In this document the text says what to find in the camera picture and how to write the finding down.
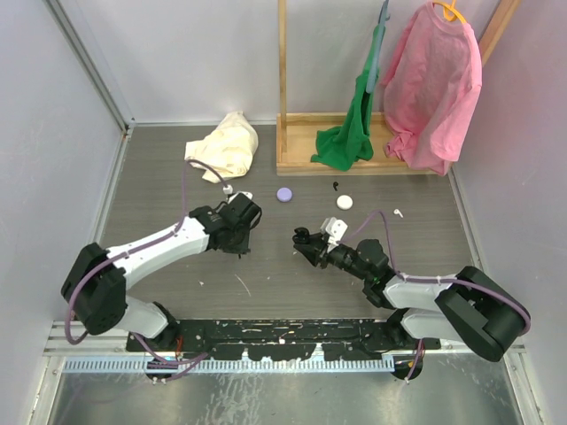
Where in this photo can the blue hanger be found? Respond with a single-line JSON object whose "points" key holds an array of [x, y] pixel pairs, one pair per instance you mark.
{"points": [[377, 45]]}

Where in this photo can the black earbud charging case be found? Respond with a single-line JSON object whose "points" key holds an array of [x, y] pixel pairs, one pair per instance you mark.
{"points": [[301, 236]]}

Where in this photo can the pink shirt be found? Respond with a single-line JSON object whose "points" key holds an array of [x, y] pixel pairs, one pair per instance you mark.
{"points": [[431, 90]]}

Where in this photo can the white cable duct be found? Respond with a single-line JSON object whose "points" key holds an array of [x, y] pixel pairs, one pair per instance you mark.
{"points": [[146, 364]]}

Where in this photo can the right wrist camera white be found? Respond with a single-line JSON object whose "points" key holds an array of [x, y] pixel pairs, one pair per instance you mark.
{"points": [[334, 229]]}

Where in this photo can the cream cloth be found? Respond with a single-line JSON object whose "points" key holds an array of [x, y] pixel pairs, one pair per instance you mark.
{"points": [[229, 149]]}

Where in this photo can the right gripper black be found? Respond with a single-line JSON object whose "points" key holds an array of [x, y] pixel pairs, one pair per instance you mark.
{"points": [[314, 250]]}

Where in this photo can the white earbud charging case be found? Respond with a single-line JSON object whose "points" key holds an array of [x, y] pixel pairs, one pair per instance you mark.
{"points": [[344, 202]]}

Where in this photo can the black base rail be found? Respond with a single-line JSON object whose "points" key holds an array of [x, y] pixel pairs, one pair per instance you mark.
{"points": [[278, 340]]}

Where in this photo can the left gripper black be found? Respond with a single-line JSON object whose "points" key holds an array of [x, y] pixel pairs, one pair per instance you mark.
{"points": [[241, 248]]}

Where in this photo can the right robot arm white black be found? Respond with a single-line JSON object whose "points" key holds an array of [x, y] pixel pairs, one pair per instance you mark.
{"points": [[468, 307]]}

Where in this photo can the wooden clothes rack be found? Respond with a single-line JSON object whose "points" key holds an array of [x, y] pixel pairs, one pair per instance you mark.
{"points": [[296, 132]]}

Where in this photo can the purple earbud charging case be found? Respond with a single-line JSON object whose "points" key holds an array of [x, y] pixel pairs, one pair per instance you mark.
{"points": [[284, 195]]}

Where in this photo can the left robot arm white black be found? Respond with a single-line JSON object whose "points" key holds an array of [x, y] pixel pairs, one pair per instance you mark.
{"points": [[96, 288]]}

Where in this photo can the orange hanger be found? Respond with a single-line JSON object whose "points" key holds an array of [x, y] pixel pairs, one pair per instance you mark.
{"points": [[450, 12]]}

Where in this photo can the green shirt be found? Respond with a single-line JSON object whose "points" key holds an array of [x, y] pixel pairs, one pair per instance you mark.
{"points": [[341, 146]]}

